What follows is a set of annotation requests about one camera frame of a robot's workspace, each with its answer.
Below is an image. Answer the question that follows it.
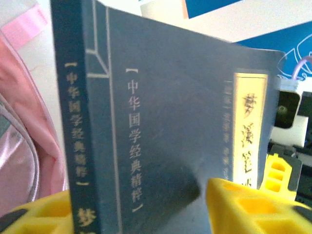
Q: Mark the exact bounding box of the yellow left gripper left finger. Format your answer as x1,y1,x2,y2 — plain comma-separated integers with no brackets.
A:
0,190,76,234

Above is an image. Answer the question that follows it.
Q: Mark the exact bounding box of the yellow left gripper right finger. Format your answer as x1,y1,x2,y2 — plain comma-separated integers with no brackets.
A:
206,177,312,234

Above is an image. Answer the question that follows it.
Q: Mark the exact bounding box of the pink student backpack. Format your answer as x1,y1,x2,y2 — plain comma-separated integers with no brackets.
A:
0,4,71,203

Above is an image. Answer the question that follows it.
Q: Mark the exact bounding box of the dark blue Chinese book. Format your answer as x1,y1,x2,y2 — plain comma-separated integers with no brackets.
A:
50,0,286,234

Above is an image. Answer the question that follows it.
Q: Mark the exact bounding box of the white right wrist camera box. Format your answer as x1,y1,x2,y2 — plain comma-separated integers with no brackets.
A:
269,75,310,147

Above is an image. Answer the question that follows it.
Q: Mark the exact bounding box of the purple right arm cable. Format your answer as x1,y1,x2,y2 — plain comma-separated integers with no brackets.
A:
291,55,312,82

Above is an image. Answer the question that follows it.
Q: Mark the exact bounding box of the blue floral wall poster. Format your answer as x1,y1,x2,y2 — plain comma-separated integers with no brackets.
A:
234,20,312,81
182,0,244,20

